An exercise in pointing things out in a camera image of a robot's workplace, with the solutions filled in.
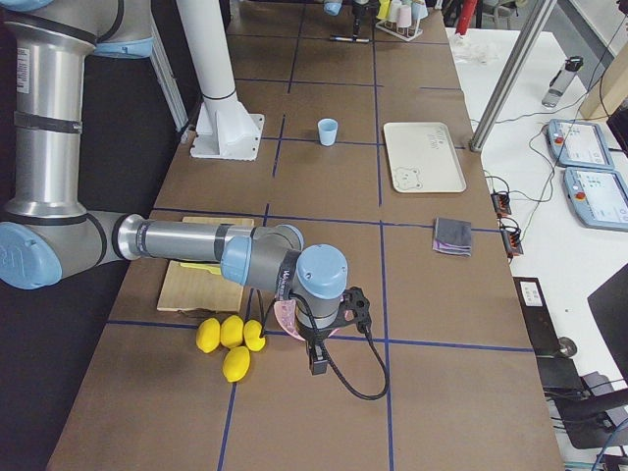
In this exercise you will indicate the yellow plastic knife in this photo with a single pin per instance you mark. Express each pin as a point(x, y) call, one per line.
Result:
point(211, 268)

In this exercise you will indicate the yellow lemon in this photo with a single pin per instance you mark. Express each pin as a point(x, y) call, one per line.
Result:
point(236, 364)
point(208, 335)
point(231, 332)
point(253, 335)

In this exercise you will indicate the yellow-green plastic cup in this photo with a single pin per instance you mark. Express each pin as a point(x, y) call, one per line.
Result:
point(383, 11)

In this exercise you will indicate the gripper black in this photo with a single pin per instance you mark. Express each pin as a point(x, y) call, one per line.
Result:
point(360, 9)
point(314, 338)

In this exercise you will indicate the cream bear tray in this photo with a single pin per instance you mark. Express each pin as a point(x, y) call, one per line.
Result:
point(422, 158)

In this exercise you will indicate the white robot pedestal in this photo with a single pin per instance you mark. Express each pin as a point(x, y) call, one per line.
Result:
point(224, 129)

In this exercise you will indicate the steel muddler black tip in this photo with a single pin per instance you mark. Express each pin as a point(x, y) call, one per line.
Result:
point(349, 39)

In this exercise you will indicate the wooden cutting board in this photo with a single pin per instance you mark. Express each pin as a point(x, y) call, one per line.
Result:
point(190, 289)

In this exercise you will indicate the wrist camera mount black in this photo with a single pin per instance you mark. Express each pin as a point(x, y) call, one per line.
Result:
point(355, 310)

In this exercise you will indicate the pink bowl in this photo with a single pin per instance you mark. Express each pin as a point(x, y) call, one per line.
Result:
point(291, 317)

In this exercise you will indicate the light blue cup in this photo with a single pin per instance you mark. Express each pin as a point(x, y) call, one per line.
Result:
point(327, 131)

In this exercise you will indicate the white plastic cup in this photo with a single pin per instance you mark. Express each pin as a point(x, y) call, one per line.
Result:
point(393, 11)

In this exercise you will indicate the grey folded cloth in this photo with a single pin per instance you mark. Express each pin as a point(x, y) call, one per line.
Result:
point(453, 237)

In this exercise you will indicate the clear acrylic cup rack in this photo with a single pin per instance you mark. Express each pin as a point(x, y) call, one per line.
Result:
point(404, 33)

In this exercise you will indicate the teach pendant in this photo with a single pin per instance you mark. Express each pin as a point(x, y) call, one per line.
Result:
point(598, 197)
point(574, 143)

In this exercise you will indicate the pink plastic cup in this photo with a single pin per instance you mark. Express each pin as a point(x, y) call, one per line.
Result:
point(404, 16)

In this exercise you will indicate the aluminium frame post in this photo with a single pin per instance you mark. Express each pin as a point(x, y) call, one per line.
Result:
point(519, 54)

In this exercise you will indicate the grey-blue plastic cup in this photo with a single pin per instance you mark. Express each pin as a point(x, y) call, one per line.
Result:
point(419, 10)

